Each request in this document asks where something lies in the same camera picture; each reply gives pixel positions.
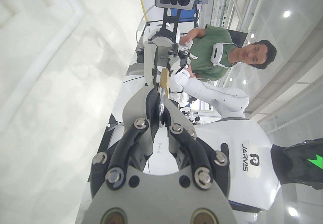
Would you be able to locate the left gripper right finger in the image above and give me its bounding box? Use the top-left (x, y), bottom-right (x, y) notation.
top-left (161, 98), bottom-right (230, 190)

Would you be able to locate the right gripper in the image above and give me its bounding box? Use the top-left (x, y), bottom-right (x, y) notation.
top-left (143, 35), bottom-right (190, 87)

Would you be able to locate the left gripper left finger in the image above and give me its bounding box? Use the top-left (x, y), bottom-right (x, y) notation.
top-left (92, 86), bottom-right (162, 190)

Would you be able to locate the brass padlock with silver shackle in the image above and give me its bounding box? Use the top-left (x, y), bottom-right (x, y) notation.
top-left (157, 68), bottom-right (171, 127)

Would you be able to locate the person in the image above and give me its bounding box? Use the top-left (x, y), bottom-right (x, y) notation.
top-left (180, 24), bottom-right (277, 82)

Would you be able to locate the robot body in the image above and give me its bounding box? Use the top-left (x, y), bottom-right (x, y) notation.
top-left (107, 114), bottom-right (323, 216)

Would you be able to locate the thin white cable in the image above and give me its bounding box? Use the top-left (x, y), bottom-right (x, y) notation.
top-left (136, 4), bottom-right (157, 39)

